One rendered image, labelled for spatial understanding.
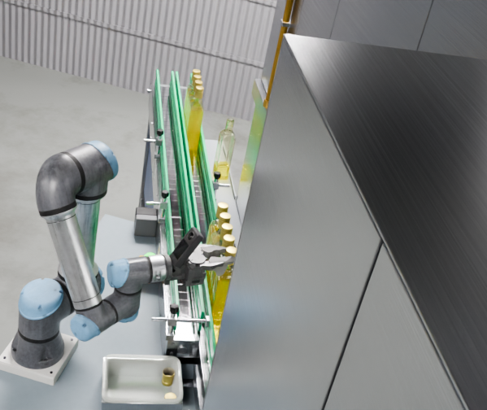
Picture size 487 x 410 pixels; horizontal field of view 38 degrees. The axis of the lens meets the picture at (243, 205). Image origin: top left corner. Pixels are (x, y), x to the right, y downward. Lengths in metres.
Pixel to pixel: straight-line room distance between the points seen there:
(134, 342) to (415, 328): 1.94
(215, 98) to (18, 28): 1.60
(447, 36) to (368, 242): 0.82
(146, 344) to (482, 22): 1.53
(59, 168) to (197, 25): 3.58
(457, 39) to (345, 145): 0.70
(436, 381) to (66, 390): 1.84
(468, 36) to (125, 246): 1.77
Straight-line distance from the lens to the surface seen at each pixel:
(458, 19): 1.24
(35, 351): 2.15
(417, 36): 1.37
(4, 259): 3.82
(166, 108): 3.42
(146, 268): 1.95
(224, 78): 5.39
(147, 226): 2.72
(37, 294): 2.07
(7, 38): 5.95
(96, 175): 1.89
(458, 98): 0.71
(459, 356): 0.39
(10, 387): 2.19
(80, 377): 2.21
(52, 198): 1.83
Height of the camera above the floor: 2.37
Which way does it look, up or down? 32 degrees down
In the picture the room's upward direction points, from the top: 12 degrees clockwise
